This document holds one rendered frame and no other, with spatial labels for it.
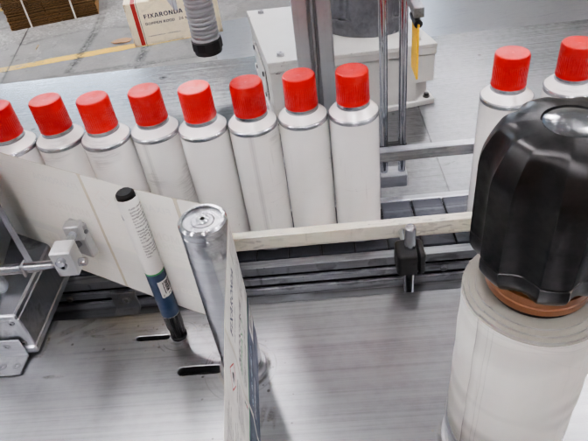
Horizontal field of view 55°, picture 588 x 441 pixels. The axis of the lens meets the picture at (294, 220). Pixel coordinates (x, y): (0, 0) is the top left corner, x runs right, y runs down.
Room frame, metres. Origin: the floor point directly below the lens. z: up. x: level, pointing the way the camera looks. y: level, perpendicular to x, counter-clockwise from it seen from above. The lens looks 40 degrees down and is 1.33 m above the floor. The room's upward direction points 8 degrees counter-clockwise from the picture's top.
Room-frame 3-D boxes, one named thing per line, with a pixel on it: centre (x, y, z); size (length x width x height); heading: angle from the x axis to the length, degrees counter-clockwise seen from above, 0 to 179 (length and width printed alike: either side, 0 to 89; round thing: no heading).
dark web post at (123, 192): (0.38, 0.13, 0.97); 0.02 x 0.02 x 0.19
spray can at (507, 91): (0.49, -0.23, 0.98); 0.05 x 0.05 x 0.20
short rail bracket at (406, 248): (0.42, -0.12, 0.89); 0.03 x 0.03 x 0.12; 85
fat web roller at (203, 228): (0.33, 0.07, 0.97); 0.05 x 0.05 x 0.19
